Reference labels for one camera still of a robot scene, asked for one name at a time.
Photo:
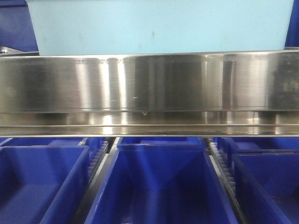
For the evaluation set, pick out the white roller track right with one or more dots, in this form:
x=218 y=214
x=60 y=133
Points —
x=226 y=178

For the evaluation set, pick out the dark blue bin lower left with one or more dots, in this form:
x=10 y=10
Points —
x=42 y=185

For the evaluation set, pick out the white roller track left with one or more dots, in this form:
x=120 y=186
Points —
x=98 y=155

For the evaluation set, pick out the dark blue bin upper right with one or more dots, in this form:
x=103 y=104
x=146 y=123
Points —
x=292 y=38

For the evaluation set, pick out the dark blue bin rear left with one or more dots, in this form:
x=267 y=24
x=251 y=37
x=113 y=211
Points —
x=49 y=141

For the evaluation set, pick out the dark blue bin lower right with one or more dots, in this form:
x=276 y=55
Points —
x=267 y=187

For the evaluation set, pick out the stainless steel shelf front rail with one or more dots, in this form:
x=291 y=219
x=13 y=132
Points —
x=253 y=93

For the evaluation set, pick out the dark blue bin upper left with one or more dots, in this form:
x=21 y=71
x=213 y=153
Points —
x=16 y=29

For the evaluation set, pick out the dark blue bin lower middle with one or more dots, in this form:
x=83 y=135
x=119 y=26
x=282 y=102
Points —
x=155 y=186

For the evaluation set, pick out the white roller track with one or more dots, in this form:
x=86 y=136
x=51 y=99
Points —
x=98 y=155
x=226 y=178

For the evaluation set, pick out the light blue plastic bin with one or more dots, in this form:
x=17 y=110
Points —
x=97 y=27

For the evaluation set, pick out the dark blue bin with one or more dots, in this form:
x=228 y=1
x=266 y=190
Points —
x=155 y=186
x=267 y=187
x=49 y=141
x=245 y=145
x=42 y=185
x=292 y=38
x=141 y=143
x=16 y=29

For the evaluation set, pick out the dark blue bin rear right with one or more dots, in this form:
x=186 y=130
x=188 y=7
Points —
x=245 y=145

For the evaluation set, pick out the dark blue bin rear middle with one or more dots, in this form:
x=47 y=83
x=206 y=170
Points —
x=141 y=143

